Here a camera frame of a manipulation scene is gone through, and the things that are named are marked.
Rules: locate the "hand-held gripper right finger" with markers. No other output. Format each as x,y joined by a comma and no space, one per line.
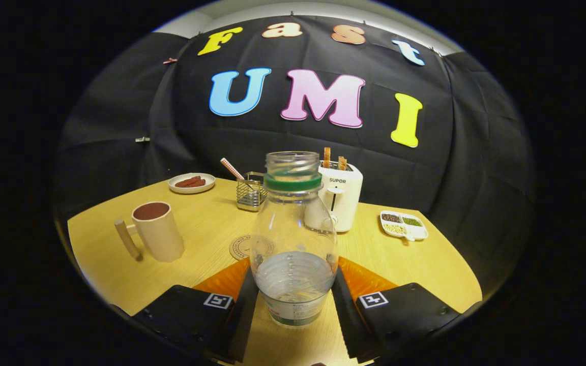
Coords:
346,325

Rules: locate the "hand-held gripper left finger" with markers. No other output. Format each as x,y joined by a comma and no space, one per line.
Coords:
242,325

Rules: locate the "round wooden coaster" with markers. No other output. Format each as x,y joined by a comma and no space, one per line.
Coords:
239,248

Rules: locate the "clear plastic juice bottle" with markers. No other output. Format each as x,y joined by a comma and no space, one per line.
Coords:
293,229

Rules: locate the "wooden table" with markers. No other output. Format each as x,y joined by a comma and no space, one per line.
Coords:
206,223

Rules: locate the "white divided bean dish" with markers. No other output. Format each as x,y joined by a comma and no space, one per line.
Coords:
405,230

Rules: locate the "white toaster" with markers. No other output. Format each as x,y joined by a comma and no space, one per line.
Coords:
346,198

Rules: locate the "white round plate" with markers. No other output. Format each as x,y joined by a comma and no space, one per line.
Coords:
209,182

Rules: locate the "reddish brown meat slice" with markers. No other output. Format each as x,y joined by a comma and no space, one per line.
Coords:
196,183
186,180

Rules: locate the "striped paper straw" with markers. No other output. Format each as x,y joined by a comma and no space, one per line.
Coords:
232,169

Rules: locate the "toast slice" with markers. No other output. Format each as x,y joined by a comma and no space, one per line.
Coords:
326,157
342,163

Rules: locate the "black backdrop cloth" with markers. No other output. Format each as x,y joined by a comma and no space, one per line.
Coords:
425,178

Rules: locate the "silver clip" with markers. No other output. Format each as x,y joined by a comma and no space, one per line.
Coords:
142,139

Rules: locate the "red clip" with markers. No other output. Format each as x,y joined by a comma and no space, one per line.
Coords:
170,60

